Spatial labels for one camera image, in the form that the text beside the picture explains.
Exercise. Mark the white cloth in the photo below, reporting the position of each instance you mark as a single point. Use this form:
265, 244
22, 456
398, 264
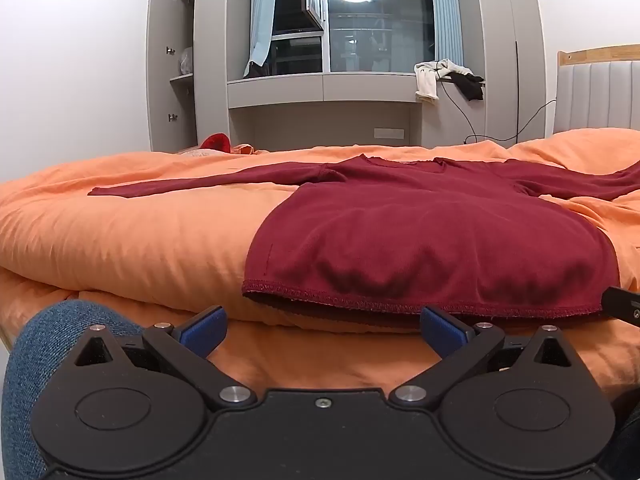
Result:
427, 80

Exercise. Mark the window with grey frame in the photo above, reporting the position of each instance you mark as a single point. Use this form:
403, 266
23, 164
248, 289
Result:
380, 15

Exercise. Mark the clear plastic bag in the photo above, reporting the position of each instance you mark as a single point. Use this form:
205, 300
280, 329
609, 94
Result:
186, 60

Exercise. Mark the padded headboard with wooden rim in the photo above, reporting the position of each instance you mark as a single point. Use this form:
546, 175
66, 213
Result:
595, 95

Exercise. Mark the grey built-in wardrobe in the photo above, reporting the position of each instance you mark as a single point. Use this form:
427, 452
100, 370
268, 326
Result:
210, 60

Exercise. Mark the dark cloth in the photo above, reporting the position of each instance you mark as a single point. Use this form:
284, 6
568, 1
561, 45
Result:
257, 70

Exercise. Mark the pale patterned pillow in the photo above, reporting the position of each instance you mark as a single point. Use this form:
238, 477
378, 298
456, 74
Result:
190, 151

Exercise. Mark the black cloth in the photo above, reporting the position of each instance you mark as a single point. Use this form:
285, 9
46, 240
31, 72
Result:
470, 85

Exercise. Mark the small orange cloth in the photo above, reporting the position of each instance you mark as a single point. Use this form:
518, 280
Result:
244, 149

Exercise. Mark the white wall socket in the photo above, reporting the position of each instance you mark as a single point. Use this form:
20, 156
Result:
388, 133

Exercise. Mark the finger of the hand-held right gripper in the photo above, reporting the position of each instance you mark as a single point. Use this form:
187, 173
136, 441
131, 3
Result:
625, 306

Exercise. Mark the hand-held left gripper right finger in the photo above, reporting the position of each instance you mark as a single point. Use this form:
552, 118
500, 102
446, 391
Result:
442, 331

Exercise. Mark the red knit hat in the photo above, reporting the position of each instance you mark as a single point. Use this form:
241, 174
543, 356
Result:
216, 142

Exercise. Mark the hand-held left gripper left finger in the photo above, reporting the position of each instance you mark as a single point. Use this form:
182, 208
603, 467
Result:
205, 331

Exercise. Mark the maroon knit sweater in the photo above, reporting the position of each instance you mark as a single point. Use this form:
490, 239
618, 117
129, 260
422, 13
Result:
425, 240

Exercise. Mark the light blue curtain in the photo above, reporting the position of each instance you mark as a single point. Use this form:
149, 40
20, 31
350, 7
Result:
262, 10
447, 10

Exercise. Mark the orange blanket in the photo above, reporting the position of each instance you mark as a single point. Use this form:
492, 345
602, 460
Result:
125, 240

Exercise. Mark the person's left jeans leg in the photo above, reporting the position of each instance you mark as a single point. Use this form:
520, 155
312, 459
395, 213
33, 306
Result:
45, 330

